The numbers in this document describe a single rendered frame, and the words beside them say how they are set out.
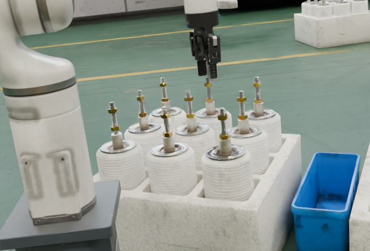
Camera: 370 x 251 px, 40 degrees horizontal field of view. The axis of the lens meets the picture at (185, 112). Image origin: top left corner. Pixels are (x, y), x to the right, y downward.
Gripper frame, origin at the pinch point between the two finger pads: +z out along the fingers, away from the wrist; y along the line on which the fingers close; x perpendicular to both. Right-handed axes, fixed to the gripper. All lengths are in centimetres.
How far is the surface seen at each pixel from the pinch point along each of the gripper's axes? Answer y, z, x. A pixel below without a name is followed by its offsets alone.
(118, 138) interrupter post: 10.6, 7.8, -24.6
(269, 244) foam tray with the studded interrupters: 31.5, 27.8, -2.3
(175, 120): -3.2, 10.9, -8.1
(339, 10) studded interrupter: -161, 14, 149
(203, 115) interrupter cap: 0.7, 9.9, -2.1
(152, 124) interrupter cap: -0.3, 9.8, -14.5
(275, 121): 12.4, 10.9, 10.3
